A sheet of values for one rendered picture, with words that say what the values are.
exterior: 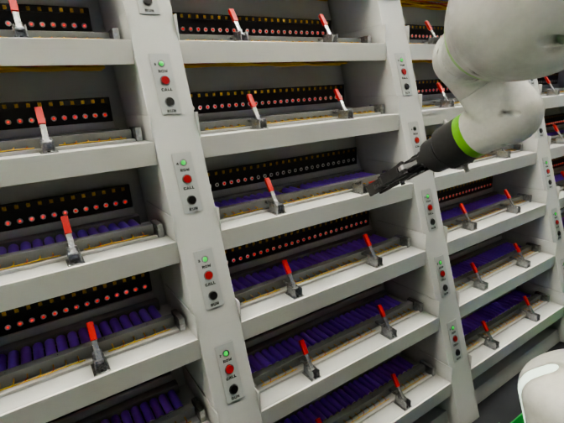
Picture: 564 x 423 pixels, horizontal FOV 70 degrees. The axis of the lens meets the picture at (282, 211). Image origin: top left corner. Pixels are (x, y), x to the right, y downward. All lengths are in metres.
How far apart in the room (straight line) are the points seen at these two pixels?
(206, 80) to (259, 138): 0.28
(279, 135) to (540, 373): 0.68
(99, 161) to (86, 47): 0.21
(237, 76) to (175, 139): 0.39
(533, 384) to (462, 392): 0.92
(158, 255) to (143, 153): 0.20
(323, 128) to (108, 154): 0.51
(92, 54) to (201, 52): 0.21
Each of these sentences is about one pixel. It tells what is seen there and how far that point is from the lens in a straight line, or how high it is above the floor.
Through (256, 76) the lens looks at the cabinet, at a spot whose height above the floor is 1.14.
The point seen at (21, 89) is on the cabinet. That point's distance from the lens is 1.04.
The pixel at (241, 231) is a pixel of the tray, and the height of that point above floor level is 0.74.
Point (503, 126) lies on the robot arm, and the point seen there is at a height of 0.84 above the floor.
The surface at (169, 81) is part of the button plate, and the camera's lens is 0.87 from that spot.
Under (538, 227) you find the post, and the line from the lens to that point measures 1.86.
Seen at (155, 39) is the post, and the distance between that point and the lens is 0.90.
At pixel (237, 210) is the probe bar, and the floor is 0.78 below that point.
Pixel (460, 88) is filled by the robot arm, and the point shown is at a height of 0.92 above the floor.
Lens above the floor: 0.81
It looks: 3 degrees down
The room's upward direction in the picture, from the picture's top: 12 degrees counter-clockwise
